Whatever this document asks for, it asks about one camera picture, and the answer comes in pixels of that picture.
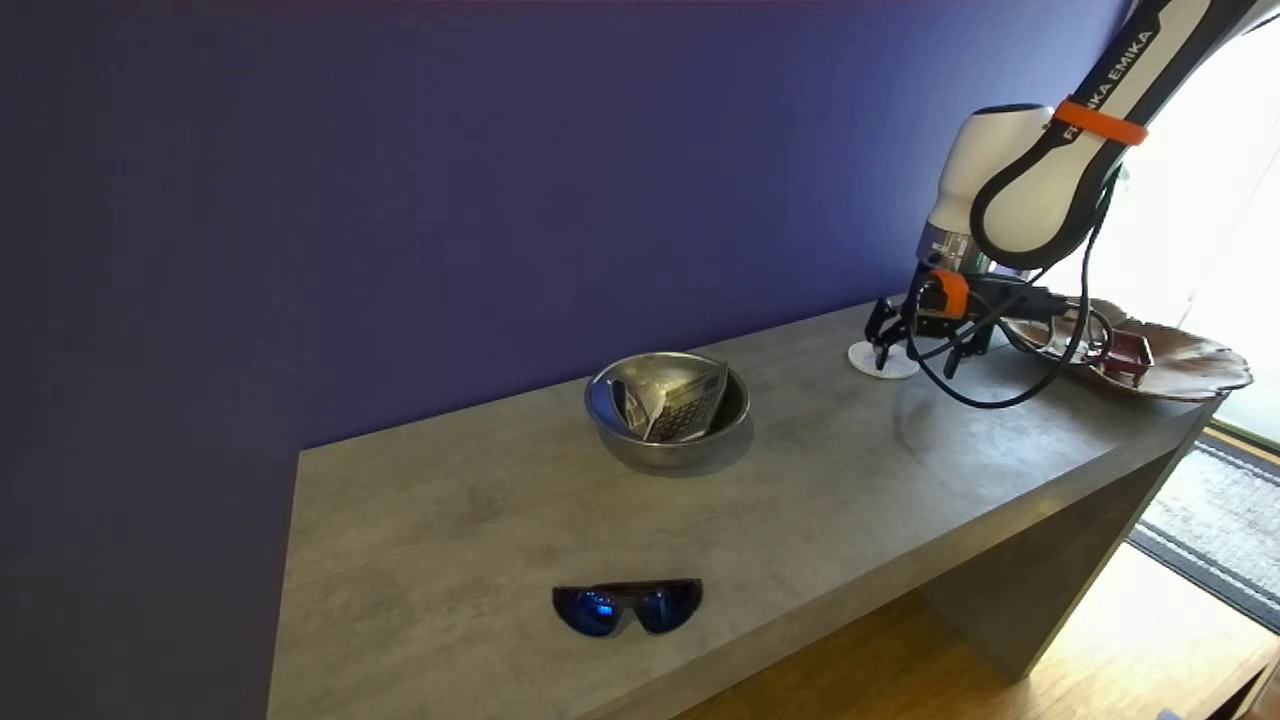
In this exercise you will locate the steel metal bowl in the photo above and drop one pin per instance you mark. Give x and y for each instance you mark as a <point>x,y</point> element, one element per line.
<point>666,444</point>

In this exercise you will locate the blue lens black sunglasses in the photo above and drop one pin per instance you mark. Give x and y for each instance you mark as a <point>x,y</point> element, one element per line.
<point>587,610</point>

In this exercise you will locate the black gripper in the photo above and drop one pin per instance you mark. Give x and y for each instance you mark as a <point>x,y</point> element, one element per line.
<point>920,312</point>

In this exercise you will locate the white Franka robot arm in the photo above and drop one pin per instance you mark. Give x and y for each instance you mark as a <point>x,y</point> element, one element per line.
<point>985,175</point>

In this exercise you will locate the brown crumpled cloth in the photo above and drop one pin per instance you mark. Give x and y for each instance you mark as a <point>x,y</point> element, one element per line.
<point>1187,363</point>

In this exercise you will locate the blue white bordered rug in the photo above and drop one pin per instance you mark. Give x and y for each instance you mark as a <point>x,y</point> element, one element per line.
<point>1220,534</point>

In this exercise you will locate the grey concrete look cabinet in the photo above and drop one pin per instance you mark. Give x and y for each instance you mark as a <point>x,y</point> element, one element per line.
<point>466,534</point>

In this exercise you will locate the white round disc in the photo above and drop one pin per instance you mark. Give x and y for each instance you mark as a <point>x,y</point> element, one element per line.
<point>866,359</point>

